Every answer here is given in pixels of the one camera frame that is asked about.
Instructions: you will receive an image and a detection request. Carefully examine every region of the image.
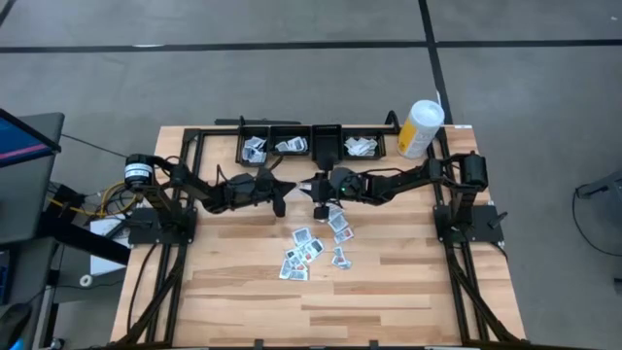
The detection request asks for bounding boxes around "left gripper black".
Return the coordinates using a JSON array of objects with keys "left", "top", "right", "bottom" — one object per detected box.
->
[{"left": 213, "top": 167, "right": 297, "bottom": 219}]

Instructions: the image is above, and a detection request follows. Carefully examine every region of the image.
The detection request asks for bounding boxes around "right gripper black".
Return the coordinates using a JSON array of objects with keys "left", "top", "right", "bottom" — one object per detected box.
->
[{"left": 298, "top": 156, "right": 365, "bottom": 221}]

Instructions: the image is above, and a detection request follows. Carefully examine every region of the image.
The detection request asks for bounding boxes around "black plastic mesh basket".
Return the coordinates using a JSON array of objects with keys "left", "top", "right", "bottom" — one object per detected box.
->
[
  {"left": 310, "top": 123, "right": 344, "bottom": 165},
  {"left": 342, "top": 126, "right": 388, "bottom": 161},
  {"left": 269, "top": 124, "right": 312, "bottom": 157},
  {"left": 236, "top": 124, "right": 271, "bottom": 167}
]

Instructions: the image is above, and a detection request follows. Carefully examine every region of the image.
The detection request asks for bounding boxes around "yellow and white wipes canister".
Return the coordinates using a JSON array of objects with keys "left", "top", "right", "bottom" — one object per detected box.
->
[{"left": 397, "top": 99, "right": 446, "bottom": 160}]

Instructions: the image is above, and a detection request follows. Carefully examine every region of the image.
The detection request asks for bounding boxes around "white paper sheet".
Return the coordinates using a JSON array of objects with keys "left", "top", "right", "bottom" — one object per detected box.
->
[{"left": 89, "top": 216, "right": 131, "bottom": 277}]

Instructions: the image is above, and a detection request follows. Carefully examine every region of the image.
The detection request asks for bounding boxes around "black cart support beam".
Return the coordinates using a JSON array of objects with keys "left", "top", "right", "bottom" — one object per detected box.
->
[{"left": 38, "top": 201, "right": 132, "bottom": 267}]

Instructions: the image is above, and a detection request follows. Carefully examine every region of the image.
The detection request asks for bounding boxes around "computer monitor with blue screen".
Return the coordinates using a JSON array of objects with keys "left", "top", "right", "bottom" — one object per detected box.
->
[{"left": 0, "top": 107, "right": 62, "bottom": 169}]

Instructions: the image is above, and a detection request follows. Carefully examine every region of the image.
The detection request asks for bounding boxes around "grey chair base leg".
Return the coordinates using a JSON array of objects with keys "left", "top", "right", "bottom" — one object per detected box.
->
[{"left": 575, "top": 168, "right": 622, "bottom": 200}]

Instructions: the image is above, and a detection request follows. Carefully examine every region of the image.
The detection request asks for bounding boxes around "black computer mouse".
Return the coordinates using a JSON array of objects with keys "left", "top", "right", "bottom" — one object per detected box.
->
[{"left": 0, "top": 301, "right": 34, "bottom": 350}]

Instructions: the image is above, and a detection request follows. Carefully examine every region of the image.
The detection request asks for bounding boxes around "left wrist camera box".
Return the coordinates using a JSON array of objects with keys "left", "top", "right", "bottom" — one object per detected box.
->
[{"left": 227, "top": 174, "right": 257, "bottom": 195}]

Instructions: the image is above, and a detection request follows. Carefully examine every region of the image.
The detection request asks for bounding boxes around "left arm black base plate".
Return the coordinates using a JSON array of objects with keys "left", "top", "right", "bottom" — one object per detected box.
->
[{"left": 126, "top": 208, "right": 198, "bottom": 246}]

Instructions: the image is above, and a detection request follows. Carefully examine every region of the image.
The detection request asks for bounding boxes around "thin black floor cable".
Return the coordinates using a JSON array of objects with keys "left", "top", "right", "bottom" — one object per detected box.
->
[
  {"left": 571, "top": 192, "right": 622, "bottom": 258},
  {"left": 60, "top": 133, "right": 128, "bottom": 159}
]

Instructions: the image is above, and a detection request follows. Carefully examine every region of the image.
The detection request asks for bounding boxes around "yellow cable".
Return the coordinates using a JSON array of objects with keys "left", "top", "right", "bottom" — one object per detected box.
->
[{"left": 48, "top": 182, "right": 142, "bottom": 219}]

